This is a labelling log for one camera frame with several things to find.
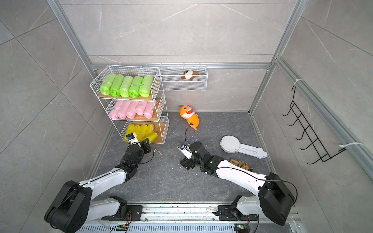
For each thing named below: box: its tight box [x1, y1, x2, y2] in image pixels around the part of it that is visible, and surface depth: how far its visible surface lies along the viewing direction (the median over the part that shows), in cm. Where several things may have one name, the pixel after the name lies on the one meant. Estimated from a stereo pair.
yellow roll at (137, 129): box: [133, 124, 141, 138], surface depth 106 cm
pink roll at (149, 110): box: [143, 101, 155, 119], surface depth 84 cm
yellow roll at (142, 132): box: [137, 124, 148, 143], surface depth 106 cm
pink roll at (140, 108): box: [135, 100, 148, 116], surface depth 85 cm
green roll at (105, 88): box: [100, 73, 117, 96], surface depth 73 cm
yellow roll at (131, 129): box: [123, 123, 136, 143], surface depth 105 cm
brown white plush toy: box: [181, 69, 200, 82], surface depth 90 cm
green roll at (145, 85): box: [137, 74, 154, 98], surface depth 72 cm
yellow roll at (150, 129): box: [145, 123, 155, 137], surface depth 106 cm
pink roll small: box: [108, 99, 124, 119], surface depth 85 cm
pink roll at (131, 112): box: [125, 100, 140, 119], surface depth 85 cm
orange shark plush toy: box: [178, 104, 200, 131], surface depth 113 cm
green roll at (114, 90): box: [109, 74, 125, 98], surface depth 72 cm
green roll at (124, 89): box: [119, 75, 134, 99], surface depth 71 cm
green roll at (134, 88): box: [128, 75, 144, 99], surface depth 71 cm
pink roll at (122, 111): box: [117, 99, 132, 120], surface depth 85 cm
